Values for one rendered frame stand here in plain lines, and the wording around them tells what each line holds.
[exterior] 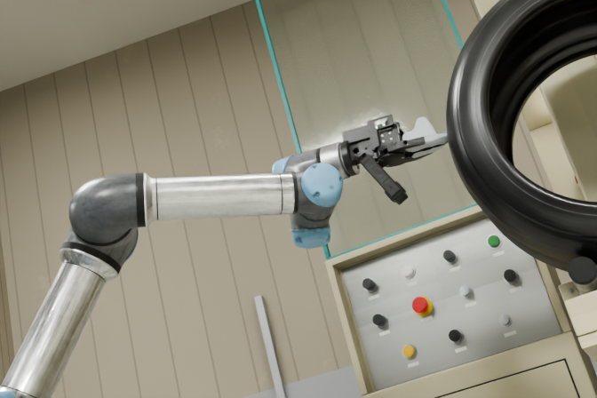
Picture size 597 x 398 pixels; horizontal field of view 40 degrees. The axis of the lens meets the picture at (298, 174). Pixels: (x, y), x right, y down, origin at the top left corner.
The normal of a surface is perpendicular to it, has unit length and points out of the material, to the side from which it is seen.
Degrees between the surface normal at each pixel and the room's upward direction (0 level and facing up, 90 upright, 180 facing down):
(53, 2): 180
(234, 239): 90
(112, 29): 180
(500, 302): 90
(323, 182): 90
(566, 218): 99
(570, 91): 90
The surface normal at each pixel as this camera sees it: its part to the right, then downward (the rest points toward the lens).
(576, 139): -0.39, -0.27
